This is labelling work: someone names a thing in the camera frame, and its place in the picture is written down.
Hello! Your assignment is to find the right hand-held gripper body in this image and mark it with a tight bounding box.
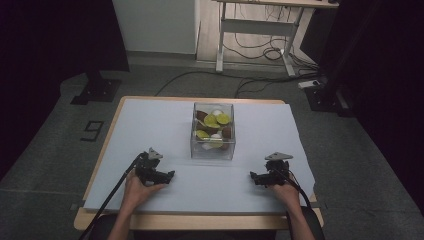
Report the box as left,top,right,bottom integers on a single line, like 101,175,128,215
264,151,295,186

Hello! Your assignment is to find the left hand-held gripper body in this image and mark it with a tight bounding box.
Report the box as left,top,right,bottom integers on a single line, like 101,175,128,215
134,147,168,186

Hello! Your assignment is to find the clear plastic drawer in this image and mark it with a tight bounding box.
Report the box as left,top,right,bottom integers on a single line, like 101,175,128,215
191,103,236,160

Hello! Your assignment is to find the person's right hand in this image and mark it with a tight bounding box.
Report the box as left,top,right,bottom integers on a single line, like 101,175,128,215
267,181,302,213

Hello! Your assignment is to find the person's left hand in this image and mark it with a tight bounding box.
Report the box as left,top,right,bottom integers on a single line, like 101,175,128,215
121,168,167,215

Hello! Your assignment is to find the pale blue table mat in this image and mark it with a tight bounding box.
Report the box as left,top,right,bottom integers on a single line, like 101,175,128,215
83,98,316,215

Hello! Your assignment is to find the wooden table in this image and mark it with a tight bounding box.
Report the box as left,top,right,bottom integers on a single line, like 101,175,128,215
73,95,325,232

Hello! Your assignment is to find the pile of cut fruit pieces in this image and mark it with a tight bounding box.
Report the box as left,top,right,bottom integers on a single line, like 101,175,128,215
194,109,233,151

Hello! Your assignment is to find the black stand base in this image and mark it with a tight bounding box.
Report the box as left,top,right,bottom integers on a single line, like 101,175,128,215
70,69,122,106
304,75,355,118

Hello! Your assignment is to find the white power strip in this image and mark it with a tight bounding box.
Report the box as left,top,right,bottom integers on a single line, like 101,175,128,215
297,79,322,90

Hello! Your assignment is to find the white cabinet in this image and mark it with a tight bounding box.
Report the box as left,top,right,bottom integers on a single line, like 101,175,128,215
111,0,201,55

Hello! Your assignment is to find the black curtain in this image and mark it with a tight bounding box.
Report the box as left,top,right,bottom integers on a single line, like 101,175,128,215
299,0,424,218
0,0,131,181

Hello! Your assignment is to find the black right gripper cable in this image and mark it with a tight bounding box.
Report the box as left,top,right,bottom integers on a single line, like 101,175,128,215
281,169,314,212

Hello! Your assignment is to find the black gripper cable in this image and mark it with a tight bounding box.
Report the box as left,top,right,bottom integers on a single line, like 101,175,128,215
281,169,314,212
77,152,148,240

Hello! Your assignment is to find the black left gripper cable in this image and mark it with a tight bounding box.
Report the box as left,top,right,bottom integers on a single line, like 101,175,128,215
77,152,148,240

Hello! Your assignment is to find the long black floor cable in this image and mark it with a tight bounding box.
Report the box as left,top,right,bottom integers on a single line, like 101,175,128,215
154,69,322,98

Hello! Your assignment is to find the tangle of black desk cables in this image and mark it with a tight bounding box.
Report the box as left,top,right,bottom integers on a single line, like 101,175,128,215
222,3,319,73

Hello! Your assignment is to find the white metal frame desk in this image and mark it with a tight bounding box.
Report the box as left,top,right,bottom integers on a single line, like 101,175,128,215
212,0,340,78

